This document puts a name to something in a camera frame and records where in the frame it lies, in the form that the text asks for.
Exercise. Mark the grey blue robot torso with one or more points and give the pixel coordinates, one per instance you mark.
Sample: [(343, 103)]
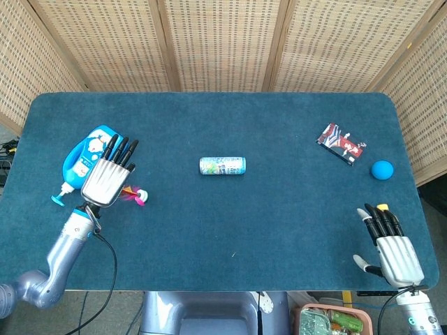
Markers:
[(209, 314)]

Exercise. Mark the light blue drink can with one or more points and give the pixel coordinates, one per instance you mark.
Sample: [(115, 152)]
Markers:
[(223, 166)]

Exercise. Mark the blue cartoon squeeze bottle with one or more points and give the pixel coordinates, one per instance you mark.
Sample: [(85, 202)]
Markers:
[(81, 158)]

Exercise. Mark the black red card box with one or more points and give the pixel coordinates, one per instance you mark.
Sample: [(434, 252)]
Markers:
[(342, 144)]

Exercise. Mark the small yellow object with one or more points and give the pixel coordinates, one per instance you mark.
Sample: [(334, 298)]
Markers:
[(383, 207)]

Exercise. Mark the blue felt table cover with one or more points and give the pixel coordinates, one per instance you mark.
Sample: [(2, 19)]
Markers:
[(227, 223)]

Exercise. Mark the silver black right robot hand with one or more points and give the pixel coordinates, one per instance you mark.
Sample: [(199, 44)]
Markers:
[(396, 254)]

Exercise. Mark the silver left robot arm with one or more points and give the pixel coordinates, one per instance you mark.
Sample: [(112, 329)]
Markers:
[(64, 247)]

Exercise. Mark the pink plastic basket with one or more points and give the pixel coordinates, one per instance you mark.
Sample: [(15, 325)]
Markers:
[(366, 319)]

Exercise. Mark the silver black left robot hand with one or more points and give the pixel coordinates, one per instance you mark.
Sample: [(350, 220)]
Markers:
[(104, 179)]

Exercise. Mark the green snack packet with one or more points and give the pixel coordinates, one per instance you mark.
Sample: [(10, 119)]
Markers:
[(314, 322)]

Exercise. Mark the blue ball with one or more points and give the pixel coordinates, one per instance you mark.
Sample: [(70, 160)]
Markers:
[(382, 170)]

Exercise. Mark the woven rattan folding screen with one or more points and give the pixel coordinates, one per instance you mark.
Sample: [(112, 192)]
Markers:
[(223, 42)]

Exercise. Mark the colourful feather shuttlecock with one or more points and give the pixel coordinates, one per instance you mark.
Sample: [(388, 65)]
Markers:
[(141, 196)]

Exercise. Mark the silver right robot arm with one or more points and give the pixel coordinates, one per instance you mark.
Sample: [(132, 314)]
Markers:
[(419, 314)]

